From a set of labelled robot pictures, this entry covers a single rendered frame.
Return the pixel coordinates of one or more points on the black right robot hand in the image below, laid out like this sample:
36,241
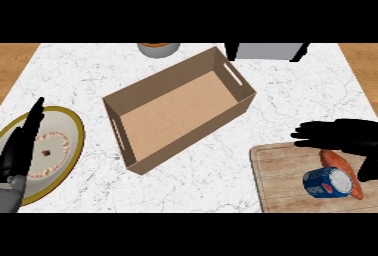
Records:
344,133

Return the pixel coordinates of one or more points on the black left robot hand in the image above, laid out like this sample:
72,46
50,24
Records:
25,138

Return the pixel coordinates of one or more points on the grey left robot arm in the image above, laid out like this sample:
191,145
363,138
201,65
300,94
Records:
9,195

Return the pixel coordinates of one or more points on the blue can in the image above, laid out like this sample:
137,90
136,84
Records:
326,183

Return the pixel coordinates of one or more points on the wooden cutting board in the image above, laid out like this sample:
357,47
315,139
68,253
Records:
289,183

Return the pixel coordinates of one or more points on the grey box appliance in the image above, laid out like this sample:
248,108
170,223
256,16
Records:
266,51

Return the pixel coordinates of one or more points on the brown cardboard box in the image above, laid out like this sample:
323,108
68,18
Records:
179,110

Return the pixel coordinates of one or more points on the white gold-rimmed plate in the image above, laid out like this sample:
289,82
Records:
56,150

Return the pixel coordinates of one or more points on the orange sweet potato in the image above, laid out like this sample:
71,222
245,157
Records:
344,166

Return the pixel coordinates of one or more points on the grey round cup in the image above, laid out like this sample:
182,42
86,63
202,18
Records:
157,49

